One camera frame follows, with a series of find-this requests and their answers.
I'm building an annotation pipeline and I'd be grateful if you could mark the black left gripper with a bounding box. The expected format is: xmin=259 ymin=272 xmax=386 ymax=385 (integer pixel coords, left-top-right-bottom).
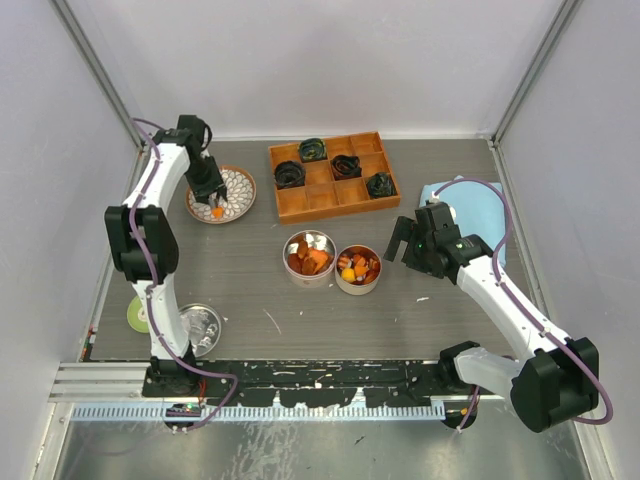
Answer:
xmin=185 ymin=154 xmax=226 ymax=207

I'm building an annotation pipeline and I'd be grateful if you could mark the dark seaweed roll right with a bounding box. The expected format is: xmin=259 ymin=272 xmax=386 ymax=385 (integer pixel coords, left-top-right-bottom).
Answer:
xmin=366 ymin=172 xmax=397 ymax=199

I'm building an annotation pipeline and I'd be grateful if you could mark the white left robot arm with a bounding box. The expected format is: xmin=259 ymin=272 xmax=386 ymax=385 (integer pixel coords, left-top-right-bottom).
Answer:
xmin=104 ymin=115 xmax=227 ymax=396

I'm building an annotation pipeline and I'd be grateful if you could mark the red sausage piece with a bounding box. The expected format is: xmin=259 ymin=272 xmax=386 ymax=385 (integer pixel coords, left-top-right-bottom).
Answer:
xmin=364 ymin=258 xmax=381 ymax=284

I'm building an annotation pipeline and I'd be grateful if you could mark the aluminium frame rail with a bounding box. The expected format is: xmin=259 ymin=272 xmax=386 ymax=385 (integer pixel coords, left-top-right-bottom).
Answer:
xmin=49 ymin=362 xmax=149 ymax=403

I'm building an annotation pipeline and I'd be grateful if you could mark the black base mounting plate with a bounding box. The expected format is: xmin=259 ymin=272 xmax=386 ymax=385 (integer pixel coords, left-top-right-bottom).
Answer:
xmin=142 ymin=360 xmax=473 ymax=408

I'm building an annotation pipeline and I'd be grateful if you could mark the orange shrimp piece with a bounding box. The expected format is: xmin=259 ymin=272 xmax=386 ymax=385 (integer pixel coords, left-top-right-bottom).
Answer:
xmin=302 ymin=248 xmax=333 ymax=276

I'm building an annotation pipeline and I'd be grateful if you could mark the short pink lunch tin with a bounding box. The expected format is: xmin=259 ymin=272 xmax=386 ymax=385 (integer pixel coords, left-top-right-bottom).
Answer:
xmin=334 ymin=245 xmax=382 ymax=296

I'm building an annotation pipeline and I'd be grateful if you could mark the wooden compartment tray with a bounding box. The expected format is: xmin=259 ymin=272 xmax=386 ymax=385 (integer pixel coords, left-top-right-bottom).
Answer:
xmin=274 ymin=131 xmax=402 ymax=225

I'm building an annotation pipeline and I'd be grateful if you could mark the white slotted cable duct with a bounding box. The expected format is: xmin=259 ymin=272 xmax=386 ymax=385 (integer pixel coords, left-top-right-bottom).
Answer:
xmin=71 ymin=401 xmax=446 ymax=422

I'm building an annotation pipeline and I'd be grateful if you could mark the tall pink lunch tin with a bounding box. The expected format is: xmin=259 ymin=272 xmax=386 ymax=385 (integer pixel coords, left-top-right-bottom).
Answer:
xmin=282 ymin=230 xmax=337 ymax=288

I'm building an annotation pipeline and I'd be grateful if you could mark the dark seaweed roll centre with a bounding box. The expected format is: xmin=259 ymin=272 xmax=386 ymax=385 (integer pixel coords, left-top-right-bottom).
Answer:
xmin=330 ymin=154 xmax=362 ymax=181

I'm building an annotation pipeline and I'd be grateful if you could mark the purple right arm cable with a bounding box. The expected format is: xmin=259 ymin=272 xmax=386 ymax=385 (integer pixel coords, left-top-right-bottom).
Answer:
xmin=429 ymin=178 xmax=615 ymax=426

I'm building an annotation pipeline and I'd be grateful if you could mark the brown fried cutlet piece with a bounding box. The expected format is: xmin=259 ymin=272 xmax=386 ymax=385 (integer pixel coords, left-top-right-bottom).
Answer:
xmin=297 ymin=240 xmax=309 ymax=259

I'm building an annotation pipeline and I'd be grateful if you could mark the dark seaweed roll back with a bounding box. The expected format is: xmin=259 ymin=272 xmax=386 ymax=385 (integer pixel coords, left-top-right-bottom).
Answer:
xmin=298 ymin=138 xmax=327 ymax=163

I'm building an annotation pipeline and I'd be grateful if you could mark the round metal lid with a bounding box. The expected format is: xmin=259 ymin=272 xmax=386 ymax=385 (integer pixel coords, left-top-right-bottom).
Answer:
xmin=179 ymin=303 xmax=222 ymax=358

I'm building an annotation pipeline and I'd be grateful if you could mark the green object behind lid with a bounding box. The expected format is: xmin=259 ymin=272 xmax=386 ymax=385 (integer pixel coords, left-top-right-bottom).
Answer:
xmin=126 ymin=297 xmax=149 ymax=334

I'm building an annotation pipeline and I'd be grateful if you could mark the folded light blue cloth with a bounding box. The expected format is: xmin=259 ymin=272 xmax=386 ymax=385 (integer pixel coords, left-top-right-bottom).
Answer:
xmin=439 ymin=182 xmax=507 ymax=250

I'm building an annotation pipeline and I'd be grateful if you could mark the brown patterned food plate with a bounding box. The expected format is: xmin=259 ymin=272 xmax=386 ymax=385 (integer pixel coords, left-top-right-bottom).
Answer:
xmin=185 ymin=165 xmax=256 ymax=225

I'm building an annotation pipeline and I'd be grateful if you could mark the brown meat piece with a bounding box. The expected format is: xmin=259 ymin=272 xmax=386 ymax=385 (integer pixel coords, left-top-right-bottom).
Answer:
xmin=287 ymin=254 xmax=303 ymax=274

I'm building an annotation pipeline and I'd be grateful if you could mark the orange heart carrot piece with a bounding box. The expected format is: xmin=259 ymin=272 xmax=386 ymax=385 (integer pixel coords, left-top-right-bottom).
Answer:
xmin=211 ymin=207 xmax=224 ymax=219

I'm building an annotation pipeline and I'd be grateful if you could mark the striped bacon cube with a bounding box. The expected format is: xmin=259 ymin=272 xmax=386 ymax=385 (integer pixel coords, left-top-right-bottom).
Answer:
xmin=337 ymin=255 xmax=351 ymax=269

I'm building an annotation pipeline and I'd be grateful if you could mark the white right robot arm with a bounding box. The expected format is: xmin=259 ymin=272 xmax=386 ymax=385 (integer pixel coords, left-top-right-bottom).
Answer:
xmin=384 ymin=203 xmax=604 ymax=433

